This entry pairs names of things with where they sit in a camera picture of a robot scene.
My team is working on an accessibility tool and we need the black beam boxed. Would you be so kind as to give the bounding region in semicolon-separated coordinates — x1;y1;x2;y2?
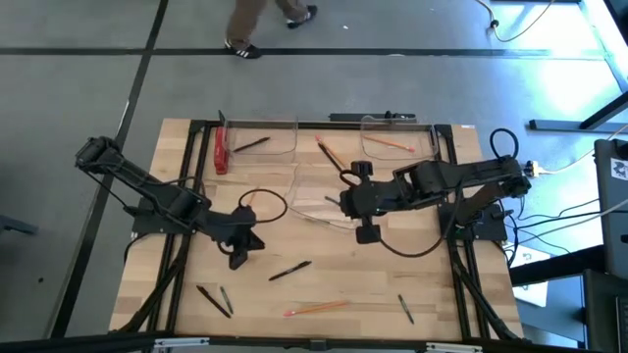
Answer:
508;244;605;288

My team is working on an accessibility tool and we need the grey cabinet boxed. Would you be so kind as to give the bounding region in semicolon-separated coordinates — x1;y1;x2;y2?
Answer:
593;138;628;279

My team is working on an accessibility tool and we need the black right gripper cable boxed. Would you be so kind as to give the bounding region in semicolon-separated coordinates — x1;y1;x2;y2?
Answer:
377;176;465;259

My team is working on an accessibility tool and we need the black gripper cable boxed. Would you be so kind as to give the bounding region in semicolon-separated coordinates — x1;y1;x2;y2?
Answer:
377;176;465;259
237;187;289;226

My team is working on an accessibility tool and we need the black desk leg frame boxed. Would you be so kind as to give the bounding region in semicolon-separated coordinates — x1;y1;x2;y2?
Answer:
528;0;628;133

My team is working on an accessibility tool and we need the black pen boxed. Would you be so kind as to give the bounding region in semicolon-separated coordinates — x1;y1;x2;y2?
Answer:
195;284;233;320
233;136;272;153
268;260;313;282

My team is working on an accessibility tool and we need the white paper sheet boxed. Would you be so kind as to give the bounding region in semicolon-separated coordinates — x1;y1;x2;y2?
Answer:
512;244;550;308

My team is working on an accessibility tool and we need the red stapler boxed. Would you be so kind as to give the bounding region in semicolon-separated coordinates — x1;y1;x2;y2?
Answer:
214;126;231;177

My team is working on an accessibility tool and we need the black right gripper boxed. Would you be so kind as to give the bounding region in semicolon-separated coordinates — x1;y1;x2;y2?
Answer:
340;162;396;245

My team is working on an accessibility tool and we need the silver metal bracket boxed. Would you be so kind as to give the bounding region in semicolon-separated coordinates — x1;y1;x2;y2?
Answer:
424;341;485;353
153;336;211;352

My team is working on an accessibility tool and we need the black cable sleeve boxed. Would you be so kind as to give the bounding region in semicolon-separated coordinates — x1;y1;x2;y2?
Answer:
117;233;193;334
453;244;522;340

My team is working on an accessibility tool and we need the green pen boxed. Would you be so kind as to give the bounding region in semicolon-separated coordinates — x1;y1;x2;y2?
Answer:
219;285;235;316
397;293;415;326

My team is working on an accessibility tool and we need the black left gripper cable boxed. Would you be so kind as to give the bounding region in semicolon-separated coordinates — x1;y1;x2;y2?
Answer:
237;187;289;226

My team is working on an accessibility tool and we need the black aluminium frame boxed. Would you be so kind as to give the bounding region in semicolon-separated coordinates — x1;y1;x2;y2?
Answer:
0;117;585;353

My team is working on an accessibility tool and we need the clear plastic bin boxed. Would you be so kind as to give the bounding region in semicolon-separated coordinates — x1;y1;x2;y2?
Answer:
223;119;299;166
360;115;440;162
288;161;367;231

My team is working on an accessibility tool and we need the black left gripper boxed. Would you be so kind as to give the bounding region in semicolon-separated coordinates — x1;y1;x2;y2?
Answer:
215;205;267;271

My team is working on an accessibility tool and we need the black floor cable bundle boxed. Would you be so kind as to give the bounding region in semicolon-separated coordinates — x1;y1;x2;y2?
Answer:
488;195;604;269

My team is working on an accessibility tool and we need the black right arm cable loop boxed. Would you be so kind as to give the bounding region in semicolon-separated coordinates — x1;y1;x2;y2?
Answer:
489;127;520;161

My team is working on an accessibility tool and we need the dark cabinet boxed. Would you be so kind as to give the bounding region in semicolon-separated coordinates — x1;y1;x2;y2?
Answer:
583;269;628;353

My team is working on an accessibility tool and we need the person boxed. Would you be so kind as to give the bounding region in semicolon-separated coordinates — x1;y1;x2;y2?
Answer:
224;0;319;61

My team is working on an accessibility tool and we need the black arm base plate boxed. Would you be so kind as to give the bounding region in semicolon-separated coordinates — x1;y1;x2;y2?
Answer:
438;203;508;242
131;198;200;235

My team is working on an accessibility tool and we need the yellow cable with black plug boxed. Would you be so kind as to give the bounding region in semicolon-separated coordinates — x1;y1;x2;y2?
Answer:
474;0;558;44

